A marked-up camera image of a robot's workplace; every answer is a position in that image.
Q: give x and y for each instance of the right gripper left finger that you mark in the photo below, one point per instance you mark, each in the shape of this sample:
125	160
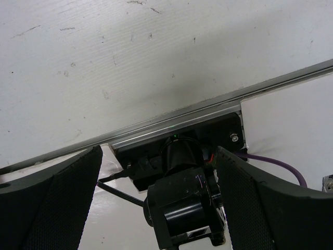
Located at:
48	209

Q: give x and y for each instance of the aluminium table frame rail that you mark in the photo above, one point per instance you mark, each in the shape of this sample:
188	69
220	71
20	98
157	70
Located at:
168	118

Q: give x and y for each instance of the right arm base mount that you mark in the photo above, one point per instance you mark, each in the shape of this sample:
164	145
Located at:
144	159

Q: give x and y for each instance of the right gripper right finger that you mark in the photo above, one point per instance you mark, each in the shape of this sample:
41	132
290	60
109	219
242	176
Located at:
267	212

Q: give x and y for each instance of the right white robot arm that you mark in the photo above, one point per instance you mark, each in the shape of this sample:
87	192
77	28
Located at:
193	200

